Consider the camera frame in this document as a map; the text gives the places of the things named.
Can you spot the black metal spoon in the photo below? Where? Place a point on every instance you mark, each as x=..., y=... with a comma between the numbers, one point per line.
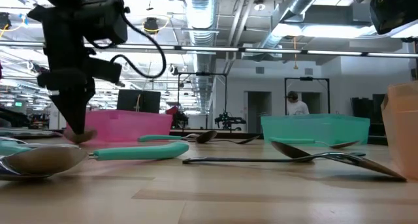
x=365, y=166
x=287, y=150
x=249, y=139
x=207, y=136

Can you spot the person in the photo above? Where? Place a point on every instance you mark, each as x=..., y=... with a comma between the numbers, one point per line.
x=297, y=108

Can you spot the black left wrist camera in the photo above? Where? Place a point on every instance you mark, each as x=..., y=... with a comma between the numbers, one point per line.
x=104, y=70

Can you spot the round ceiling fixture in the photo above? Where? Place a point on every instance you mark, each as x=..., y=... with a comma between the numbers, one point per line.
x=259, y=6

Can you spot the red background object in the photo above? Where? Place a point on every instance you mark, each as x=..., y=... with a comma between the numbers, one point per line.
x=171, y=110

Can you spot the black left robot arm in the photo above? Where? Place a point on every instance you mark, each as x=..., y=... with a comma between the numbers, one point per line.
x=65, y=21

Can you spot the grey wall vent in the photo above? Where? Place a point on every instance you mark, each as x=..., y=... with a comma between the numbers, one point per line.
x=259, y=70
x=308, y=70

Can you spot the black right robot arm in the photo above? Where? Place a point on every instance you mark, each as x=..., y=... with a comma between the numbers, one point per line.
x=395, y=11

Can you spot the long linear light strip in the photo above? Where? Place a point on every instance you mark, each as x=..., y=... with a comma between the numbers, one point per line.
x=209, y=48

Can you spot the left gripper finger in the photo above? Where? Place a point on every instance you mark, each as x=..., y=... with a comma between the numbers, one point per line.
x=67, y=106
x=83, y=103

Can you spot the black background cabinets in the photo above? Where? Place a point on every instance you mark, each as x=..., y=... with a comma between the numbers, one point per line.
x=360, y=107

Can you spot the orange plastic bin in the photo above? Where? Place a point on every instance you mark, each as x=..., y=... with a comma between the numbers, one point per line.
x=403, y=129

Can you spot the green exit sign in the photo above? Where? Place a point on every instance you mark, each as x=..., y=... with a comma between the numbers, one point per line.
x=18, y=104

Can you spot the teal plastic bin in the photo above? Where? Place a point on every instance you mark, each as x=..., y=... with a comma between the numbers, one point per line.
x=326, y=127

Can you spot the black overhead camera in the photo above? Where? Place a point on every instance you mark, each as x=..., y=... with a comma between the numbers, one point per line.
x=151, y=25

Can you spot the black background robot arms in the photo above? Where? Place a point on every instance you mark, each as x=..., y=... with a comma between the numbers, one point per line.
x=228, y=121

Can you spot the pink plastic bin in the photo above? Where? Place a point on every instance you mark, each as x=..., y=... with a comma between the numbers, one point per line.
x=130, y=126

